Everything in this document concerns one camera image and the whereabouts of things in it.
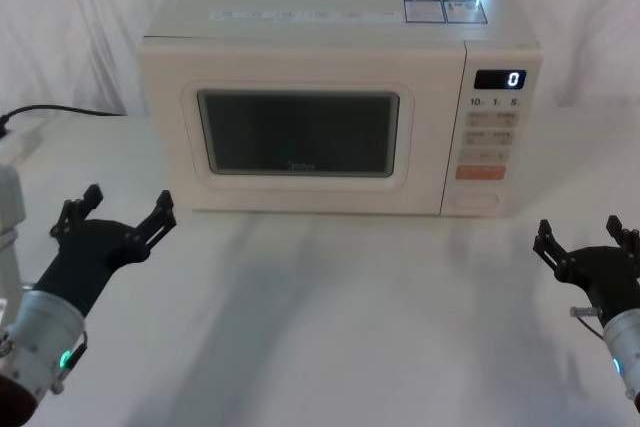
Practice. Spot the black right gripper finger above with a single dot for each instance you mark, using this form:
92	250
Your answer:
625	237
552	249

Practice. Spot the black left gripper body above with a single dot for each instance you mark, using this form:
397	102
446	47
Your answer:
90	252

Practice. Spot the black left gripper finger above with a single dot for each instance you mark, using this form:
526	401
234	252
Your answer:
70	217
155	227

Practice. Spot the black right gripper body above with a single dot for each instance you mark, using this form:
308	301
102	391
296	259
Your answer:
610	272

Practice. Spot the white power strip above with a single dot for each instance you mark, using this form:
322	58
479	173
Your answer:
22	144

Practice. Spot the white table cloth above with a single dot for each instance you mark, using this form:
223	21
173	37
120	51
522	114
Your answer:
325	322

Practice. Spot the cream microwave oven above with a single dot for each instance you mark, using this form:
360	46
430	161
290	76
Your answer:
320	57

